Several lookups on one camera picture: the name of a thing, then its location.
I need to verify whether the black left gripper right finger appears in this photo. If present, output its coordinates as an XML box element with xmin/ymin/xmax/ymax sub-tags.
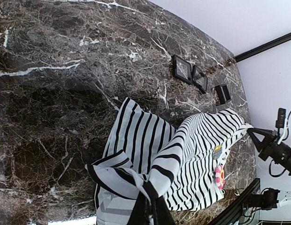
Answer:
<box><xmin>143</xmin><ymin>181</ymin><xmax>175</xmax><ymax>225</ymax></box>

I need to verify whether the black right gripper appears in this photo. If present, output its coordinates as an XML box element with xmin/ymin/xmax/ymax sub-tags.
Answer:
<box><xmin>247</xmin><ymin>128</ymin><xmax>280</xmax><ymax>162</ymax></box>

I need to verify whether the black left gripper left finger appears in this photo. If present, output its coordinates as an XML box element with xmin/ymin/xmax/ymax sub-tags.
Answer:
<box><xmin>130</xmin><ymin>187</ymin><xmax>153</xmax><ymax>225</ymax></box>

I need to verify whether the round yellow grey brooch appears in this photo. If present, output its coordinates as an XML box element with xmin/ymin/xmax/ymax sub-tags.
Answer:
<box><xmin>212</xmin><ymin>145</ymin><xmax>223</xmax><ymax>160</ymax></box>

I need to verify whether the black white striped garment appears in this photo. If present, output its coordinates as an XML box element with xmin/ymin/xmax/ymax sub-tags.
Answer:
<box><xmin>85</xmin><ymin>98</ymin><xmax>251</xmax><ymax>225</ymax></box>

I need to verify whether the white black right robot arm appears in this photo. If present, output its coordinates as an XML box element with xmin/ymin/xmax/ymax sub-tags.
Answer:
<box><xmin>247</xmin><ymin>128</ymin><xmax>291</xmax><ymax>178</ymax></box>

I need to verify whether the pink flower brooch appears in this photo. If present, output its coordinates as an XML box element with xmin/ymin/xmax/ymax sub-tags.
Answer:
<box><xmin>214</xmin><ymin>165</ymin><xmax>226</xmax><ymax>190</ymax></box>

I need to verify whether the black display box right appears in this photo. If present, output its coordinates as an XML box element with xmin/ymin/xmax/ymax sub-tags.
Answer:
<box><xmin>215</xmin><ymin>84</ymin><xmax>231</xmax><ymax>105</ymax></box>

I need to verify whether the black display box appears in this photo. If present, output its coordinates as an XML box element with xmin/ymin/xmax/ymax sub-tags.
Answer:
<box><xmin>192</xmin><ymin>65</ymin><xmax>208</xmax><ymax>94</ymax></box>
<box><xmin>215</xmin><ymin>84</ymin><xmax>231</xmax><ymax>105</ymax></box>
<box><xmin>172</xmin><ymin>54</ymin><xmax>192</xmax><ymax>85</ymax></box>

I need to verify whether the black display box middle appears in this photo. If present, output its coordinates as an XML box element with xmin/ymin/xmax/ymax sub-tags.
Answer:
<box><xmin>192</xmin><ymin>65</ymin><xmax>208</xmax><ymax>94</ymax></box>

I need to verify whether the black display box left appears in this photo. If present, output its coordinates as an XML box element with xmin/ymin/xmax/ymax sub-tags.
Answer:
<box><xmin>172</xmin><ymin>54</ymin><xmax>192</xmax><ymax>85</ymax></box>

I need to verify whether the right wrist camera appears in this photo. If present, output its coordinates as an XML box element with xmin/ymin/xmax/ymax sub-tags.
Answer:
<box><xmin>276</xmin><ymin>108</ymin><xmax>288</xmax><ymax>145</ymax></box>

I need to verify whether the black right frame post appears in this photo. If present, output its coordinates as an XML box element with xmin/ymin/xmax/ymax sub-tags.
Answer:
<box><xmin>234</xmin><ymin>32</ymin><xmax>291</xmax><ymax>63</ymax></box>

